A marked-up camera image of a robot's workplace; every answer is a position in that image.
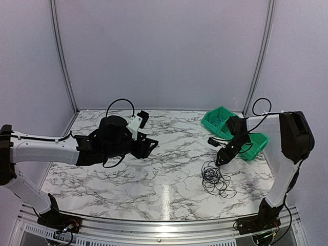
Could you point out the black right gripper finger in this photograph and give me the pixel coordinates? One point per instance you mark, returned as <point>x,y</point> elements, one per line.
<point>224,158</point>
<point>226,150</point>

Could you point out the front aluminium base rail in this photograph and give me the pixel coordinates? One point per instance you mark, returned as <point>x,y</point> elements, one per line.
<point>104,231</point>

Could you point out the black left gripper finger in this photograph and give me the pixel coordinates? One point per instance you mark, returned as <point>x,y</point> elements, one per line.
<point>150,145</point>
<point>141,136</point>

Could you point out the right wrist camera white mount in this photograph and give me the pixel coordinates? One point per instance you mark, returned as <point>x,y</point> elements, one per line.
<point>216,142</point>

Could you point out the green three-compartment plastic bin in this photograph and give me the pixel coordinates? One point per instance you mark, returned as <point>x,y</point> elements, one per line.
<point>225,125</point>

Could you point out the aluminium frame post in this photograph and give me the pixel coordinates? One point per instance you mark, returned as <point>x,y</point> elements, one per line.
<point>61,55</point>
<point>261,56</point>

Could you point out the left aluminium frame post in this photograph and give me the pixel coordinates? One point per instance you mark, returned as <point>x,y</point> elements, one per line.
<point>61,55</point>

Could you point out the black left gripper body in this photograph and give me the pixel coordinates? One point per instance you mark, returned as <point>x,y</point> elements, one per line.
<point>117,149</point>

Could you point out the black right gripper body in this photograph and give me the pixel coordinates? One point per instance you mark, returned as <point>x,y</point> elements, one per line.
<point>239,141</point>

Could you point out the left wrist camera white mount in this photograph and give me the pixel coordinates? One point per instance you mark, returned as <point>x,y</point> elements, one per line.
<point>137,122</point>

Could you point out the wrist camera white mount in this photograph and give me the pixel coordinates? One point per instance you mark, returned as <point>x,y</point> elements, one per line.
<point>137,122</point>
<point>216,142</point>

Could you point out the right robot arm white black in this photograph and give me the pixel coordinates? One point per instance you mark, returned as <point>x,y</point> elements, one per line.
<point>296,143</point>

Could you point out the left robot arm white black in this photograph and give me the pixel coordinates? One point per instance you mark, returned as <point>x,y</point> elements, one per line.
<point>17,147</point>

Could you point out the right aluminium frame post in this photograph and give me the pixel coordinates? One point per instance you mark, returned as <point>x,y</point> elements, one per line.
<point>261,56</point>

